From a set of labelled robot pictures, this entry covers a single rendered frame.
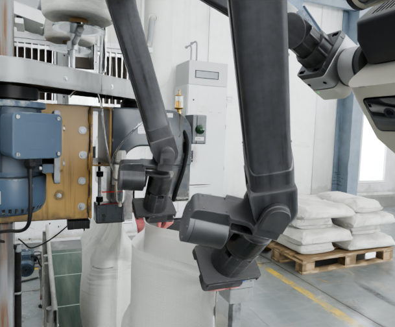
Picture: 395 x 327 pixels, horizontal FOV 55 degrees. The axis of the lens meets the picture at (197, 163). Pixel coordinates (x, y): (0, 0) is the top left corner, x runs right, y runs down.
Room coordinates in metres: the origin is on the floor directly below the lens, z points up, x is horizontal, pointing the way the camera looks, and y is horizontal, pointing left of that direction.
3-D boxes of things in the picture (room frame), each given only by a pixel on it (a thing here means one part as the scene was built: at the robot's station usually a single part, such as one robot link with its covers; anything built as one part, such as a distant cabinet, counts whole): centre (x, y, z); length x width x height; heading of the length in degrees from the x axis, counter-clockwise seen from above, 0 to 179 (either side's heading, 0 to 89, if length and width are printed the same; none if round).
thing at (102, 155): (1.15, 0.31, 1.26); 0.22 x 0.05 x 0.16; 23
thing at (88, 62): (3.41, 1.06, 1.82); 0.51 x 0.27 x 0.71; 23
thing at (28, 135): (0.78, 0.34, 1.25); 0.10 x 0.08 x 0.12; 138
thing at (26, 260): (2.53, 1.12, 0.35); 0.30 x 0.15 x 0.15; 23
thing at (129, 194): (1.11, 0.20, 1.07); 0.03 x 0.01 x 0.13; 113
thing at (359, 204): (4.15, -1.66, 0.56); 0.67 x 0.43 x 0.15; 23
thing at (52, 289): (1.56, 0.61, 0.53); 1.05 x 0.02 x 0.41; 23
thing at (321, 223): (3.86, -1.06, 0.44); 0.66 x 0.42 x 0.14; 17
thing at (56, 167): (0.95, 0.37, 1.23); 0.28 x 0.07 x 0.16; 23
